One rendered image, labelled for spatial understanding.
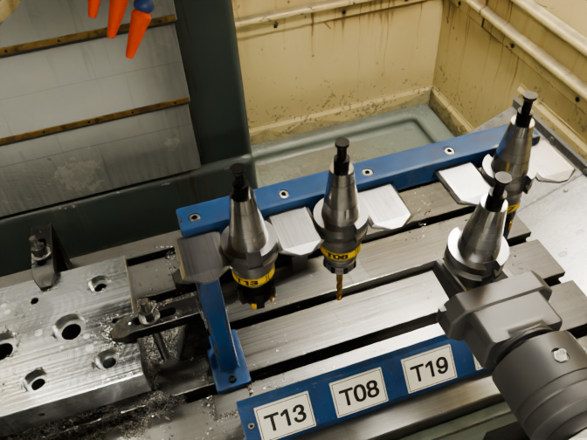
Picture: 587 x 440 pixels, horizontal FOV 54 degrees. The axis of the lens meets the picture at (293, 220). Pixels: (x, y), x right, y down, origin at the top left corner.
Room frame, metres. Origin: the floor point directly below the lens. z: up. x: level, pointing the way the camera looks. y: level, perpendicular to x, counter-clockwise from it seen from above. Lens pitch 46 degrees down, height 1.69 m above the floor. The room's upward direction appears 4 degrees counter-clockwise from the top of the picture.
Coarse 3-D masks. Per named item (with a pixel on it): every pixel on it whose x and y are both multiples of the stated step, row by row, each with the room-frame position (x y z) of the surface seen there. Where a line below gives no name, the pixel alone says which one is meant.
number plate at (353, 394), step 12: (372, 372) 0.40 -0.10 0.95; (336, 384) 0.39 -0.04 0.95; (348, 384) 0.39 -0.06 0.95; (360, 384) 0.39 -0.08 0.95; (372, 384) 0.39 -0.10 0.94; (384, 384) 0.39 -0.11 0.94; (336, 396) 0.38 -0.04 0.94; (348, 396) 0.38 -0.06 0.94; (360, 396) 0.38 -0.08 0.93; (372, 396) 0.38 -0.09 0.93; (384, 396) 0.38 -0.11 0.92; (336, 408) 0.37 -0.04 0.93; (348, 408) 0.37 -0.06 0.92; (360, 408) 0.37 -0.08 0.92
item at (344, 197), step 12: (336, 180) 0.45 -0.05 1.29; (348, 180) 0.45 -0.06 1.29; (336, 192) 0.45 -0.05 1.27; (348, 192) 0.45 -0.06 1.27; (324, 204) 0.46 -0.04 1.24; (336, 204) 0.44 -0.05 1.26; (348, 204) 0.44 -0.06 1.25; (324, 216) 0.45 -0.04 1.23; (336, 216) 0.44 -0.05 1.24; (348, 216) 0.44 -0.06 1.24
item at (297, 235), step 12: (276, 216) 0.47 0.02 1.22; (288, 216) 0.47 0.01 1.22; (300, 216) 0.47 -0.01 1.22; (312, 216) 0.47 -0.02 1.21; (276, 228) 0.45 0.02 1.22; (288, 228) 0.45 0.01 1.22; (300, 228) 0.45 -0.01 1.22; (312, 228) 0.45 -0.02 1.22; (288, 240) 0.43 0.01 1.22; (300, 240) 0.43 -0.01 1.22; (312, 240) 0.43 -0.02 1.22; (324, 240) 0.43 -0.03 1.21; (288, 252) 0.42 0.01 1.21; (300, 252) 0.41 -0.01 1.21; (312, 252) 0.42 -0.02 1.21
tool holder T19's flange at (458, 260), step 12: (456, 228) 0.42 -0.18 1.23; (456, 240) 0.40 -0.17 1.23; (504, 240) 0.40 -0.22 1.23; (456, 252) 0.39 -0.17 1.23; (504, 252) 0.38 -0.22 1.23; (456, 264) 0.38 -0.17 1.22; (468, 264) 0.37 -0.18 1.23; (480, 264) 0.37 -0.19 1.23; (492, 264) 0.37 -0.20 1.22; (504, 264) 0.37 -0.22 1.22; (456, 276) 0.37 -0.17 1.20; (468, 276) 0.37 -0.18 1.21; (480, 276) 0.37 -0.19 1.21
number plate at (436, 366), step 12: (444, 348) 0.43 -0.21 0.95; (408, 360) 0.42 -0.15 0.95; (420, 360) 0.42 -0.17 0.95; (432, 360) 0.42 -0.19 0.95; (444, 360) 0.42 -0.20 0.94; (408, 372) 0.41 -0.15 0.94; (420, 372) 0.41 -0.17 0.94; (432, 372) 0.41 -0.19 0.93; (444, 372) 0.41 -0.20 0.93; (408, 384) 0.40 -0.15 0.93; (420, 384) 0.40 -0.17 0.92; (432, 384) 0.40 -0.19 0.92
